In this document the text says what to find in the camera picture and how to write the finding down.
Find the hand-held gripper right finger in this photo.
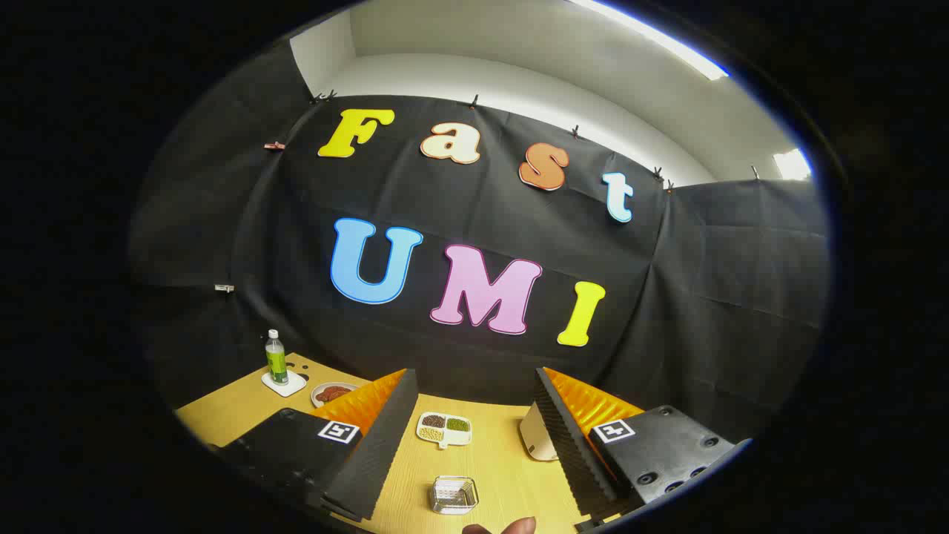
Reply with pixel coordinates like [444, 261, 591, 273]
[534, 366, 753, 531]

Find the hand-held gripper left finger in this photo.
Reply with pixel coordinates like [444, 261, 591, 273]
[211, 369, 420, 522]

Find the white toaster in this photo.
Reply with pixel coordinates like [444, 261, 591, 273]
[519, 403, 558, 462]

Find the white divided tray with beans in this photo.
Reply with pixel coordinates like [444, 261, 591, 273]
[416, 412, 473, 450]

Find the oval plate with food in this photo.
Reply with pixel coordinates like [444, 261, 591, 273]
[311, 382, 360, 409]

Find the white square coaster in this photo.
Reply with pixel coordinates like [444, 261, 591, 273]
[261, 369, 308, 398]

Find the green drink bottle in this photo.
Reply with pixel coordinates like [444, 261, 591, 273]
[265, 329, 290, 385]

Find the small ceiling light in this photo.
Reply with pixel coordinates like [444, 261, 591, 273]
[773, 148, 813, 181]

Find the row of black clips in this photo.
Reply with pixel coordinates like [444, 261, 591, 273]
[310, 89, 763, 195]

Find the long ceiling light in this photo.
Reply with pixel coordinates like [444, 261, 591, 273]
[571, 0, 731, 81]

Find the metal wire basket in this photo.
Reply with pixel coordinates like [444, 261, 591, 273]
[430, 475, 480, 515]

